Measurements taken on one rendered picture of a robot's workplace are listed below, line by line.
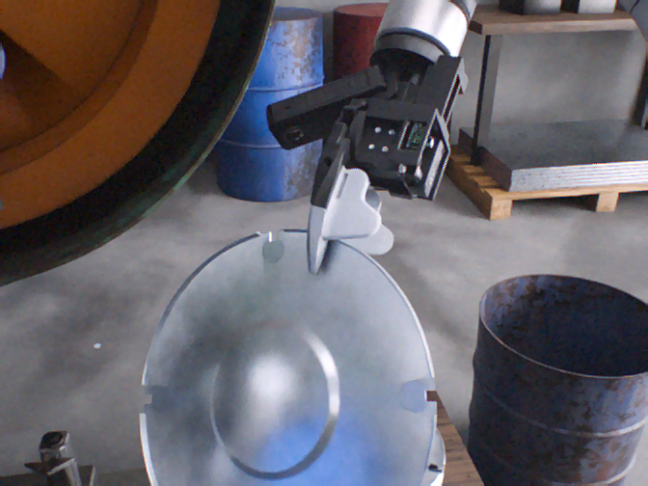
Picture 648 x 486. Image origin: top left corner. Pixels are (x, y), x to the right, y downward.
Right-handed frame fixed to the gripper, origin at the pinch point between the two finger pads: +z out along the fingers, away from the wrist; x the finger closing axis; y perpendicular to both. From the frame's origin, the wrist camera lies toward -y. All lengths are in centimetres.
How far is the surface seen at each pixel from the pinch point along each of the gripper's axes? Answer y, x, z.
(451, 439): 0, 89, 9
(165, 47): -24.5, -1.2, -17.7
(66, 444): -25.3, 10.6, 24.4
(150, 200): -25.8, 7.6, -3.5
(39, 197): -36.8, 3.1, 0.5
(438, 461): 0, 79, 14
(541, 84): -49, 311, -216
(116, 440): -91, 106, 41
